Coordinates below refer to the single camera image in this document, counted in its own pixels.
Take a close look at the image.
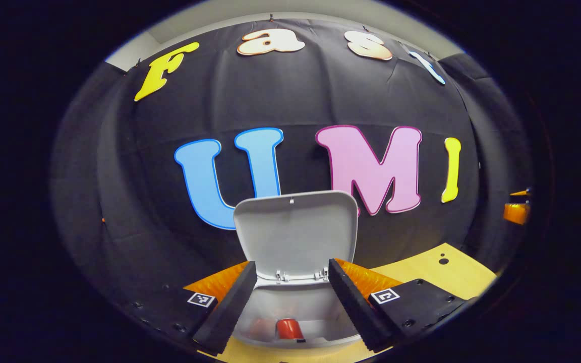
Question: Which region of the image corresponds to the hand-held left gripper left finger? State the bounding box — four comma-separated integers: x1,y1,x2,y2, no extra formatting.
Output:
126,260,259,354

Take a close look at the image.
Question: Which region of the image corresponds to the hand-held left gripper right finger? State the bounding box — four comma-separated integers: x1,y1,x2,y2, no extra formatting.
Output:
327,258,469,353

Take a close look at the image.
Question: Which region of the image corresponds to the red pop can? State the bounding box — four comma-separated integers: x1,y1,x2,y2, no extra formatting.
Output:
276,318,303,341

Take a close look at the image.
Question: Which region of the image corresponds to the white desktop garbage bin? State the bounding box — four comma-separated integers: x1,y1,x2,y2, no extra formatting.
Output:
230,190,367,350

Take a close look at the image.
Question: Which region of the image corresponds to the wooden desktop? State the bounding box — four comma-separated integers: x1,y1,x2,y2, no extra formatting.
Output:
197,243,498,363

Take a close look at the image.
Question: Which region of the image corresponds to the black backdrop cloth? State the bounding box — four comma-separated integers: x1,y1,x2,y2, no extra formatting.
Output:
51,19,534,313

